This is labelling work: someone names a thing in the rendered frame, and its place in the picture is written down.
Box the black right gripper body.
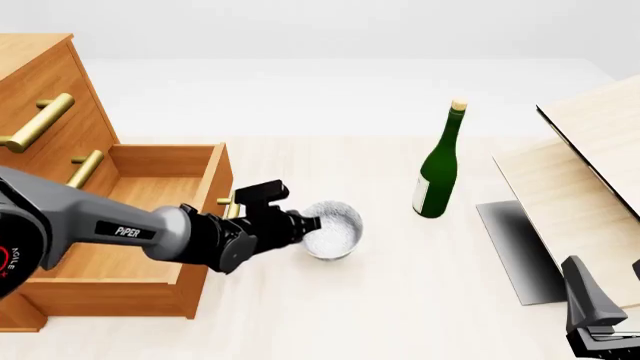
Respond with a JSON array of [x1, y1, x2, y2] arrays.
[[565, 323, 640, 360]]

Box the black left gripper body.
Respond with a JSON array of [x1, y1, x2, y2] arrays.
[[282, 209, 323, 247]]

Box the patterned black and white bowl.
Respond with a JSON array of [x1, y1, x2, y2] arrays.
[[298, 199, 365, 261]]

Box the open wooden drawer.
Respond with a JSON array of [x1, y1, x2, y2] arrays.
[[18, 142, 235, 321]]

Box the wooden cabinet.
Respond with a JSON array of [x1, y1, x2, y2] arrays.
[[0, 33, 124, 333]]

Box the pale wooden rack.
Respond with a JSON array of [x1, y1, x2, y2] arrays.
[[491, 72, 640, 272]]

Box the green wine bottle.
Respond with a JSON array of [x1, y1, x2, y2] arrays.
[[411, 97, 469, 220]]

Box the small brass drawer handle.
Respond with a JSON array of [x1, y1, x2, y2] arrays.
[[216, 189, 242, 220]]

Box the short brass drawer handle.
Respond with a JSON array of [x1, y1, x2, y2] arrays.
[[65, 149, 106, 190]]

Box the wooden drawer with short handle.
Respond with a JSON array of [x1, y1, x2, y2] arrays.
[[9, 107, 121, 191]]

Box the long brass drawer handle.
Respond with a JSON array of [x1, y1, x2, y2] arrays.
[[0, 92, 76, 154]]

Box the wooden drawer with long handle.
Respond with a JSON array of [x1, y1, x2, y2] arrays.
[[0, 41, 97, 152]]

